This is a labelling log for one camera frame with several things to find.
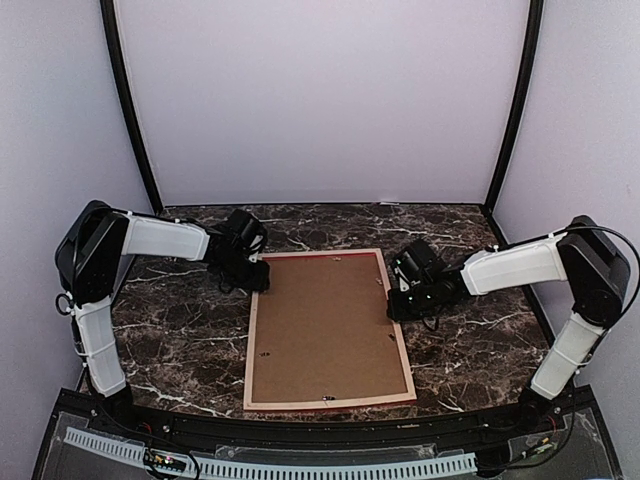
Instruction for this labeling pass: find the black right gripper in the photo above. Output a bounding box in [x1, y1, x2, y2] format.
[387, 280, 438, 322]

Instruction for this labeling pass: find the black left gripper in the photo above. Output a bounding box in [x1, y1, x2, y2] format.
[216, 251, 269, 292]

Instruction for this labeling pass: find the brown cardboard backing board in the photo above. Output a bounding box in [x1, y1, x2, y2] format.
[250, 253, 409, 402]

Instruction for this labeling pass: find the red wooden picture frame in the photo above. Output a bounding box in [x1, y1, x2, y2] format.
[242, 247, 418, 413]

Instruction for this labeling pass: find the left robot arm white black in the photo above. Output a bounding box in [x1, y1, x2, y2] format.
[54, 200, 270, 398]

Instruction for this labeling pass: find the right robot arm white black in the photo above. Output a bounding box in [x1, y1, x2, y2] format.
[387, 215, 637, 434]

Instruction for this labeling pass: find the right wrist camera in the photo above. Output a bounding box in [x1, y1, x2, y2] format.
[391, 252, 416, 292]

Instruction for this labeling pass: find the white slotted cable duct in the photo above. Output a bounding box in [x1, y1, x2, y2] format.
[63, 427, 478, 479]

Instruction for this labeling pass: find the black front table rail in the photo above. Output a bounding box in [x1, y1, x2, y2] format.
[54, 379, 591, 451]

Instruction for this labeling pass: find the right black corner post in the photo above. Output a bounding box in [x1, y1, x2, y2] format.
[483, 0, 544, 216]

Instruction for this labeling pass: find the black corner post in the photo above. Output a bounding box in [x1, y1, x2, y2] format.
[483, 0, 544, 216]
[99, 0, 164, 213]

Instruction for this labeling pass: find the left black corner post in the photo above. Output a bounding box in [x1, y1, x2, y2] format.
[99, 0, 164, 213]

